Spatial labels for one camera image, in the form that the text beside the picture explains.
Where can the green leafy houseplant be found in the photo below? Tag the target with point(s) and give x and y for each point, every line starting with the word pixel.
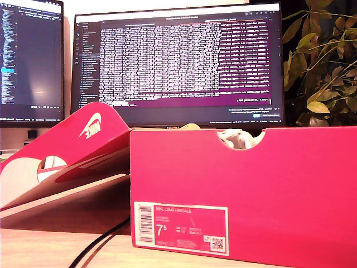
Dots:
pixel 315 107

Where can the dark computer monitor with code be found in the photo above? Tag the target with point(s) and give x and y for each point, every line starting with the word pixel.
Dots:
pixel 33 69

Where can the small black cube device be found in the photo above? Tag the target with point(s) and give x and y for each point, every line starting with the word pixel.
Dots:
pixel 32 134

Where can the white sneaker with black heel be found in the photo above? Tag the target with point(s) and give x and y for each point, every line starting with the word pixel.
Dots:
pixel 237 141
pixel 192 127

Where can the wide computer monitor with terminal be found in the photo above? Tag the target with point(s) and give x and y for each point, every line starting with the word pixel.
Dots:
pixel 167 69

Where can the red Nike shoebox with lid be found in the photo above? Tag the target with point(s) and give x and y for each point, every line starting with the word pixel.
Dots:
pixel 251 195

